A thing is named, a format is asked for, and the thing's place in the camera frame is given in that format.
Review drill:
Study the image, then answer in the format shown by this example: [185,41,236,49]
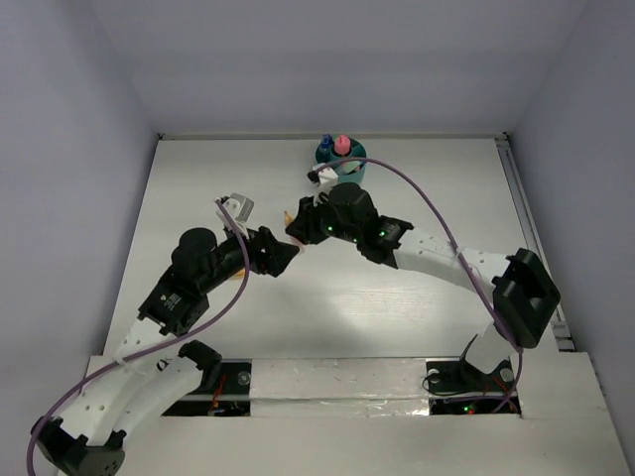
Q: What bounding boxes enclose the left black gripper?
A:
[199,219,298,293]

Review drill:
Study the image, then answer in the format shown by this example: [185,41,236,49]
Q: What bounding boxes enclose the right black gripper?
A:
[288,188,362,243]

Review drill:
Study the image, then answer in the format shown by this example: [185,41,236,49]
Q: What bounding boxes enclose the orange tip pink highlighter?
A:
[284,210,304,251]

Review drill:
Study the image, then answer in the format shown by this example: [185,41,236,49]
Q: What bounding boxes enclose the blue cap white pen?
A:
[316,134,332,163]

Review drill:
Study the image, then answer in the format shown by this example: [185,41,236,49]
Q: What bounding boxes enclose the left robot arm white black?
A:
[26,227,300,475]

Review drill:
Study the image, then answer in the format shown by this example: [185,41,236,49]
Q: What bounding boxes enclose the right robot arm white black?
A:
[286,183,561,389]

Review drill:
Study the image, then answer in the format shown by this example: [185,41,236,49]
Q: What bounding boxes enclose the teal round organizer container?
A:
[315,136,367,184]

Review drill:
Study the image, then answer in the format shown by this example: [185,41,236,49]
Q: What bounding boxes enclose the pink topped centre tube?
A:
[332,135,352,157]

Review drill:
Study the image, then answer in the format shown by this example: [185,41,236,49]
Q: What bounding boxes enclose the foil covered front board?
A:
[249,358,430,417]

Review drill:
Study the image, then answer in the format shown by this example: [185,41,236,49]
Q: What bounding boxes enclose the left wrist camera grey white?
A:
[216,193,254,237]

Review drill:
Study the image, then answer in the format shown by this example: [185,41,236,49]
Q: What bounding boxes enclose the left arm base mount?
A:
[163,360,252,417]

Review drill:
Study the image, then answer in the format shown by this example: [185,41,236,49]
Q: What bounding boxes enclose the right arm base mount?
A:
[422,352,522,416]

